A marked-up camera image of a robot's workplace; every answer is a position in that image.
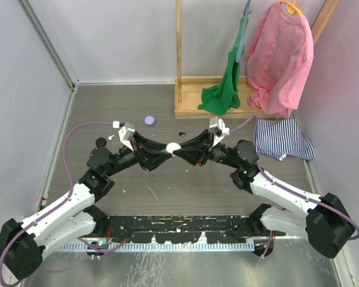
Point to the blue white striped cloth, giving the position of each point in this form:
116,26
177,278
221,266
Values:
282,138

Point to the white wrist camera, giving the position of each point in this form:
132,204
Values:
125,133
218,129

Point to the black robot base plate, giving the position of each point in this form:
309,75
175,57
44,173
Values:
179,229

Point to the aluminium corner frame profile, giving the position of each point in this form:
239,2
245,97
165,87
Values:
37,15

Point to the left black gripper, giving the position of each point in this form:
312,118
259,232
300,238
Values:
148,159

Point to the wooden clothes rack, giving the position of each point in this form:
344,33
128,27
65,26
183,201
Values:
188,89

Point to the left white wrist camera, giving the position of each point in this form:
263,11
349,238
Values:
125,133

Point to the white earbud charging case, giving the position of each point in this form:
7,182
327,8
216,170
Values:
171,147

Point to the slotted grey cable duct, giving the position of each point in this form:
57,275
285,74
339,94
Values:
200,246

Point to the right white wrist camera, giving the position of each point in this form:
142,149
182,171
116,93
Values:
218,129

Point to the orange clothes hanger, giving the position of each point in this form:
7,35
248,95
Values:
292,8

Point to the green cloth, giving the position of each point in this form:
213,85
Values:
218,99

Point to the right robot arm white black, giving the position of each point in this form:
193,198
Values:
321,220

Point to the black round earbud case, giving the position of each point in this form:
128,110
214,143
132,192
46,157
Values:
100,142

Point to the blue clothes hanger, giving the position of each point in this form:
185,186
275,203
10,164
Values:
242,32

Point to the pink t-shirt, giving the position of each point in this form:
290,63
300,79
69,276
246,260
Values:
279,60

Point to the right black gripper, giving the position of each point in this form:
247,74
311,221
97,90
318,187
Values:
193,154

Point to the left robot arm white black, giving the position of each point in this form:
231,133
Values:
25,244

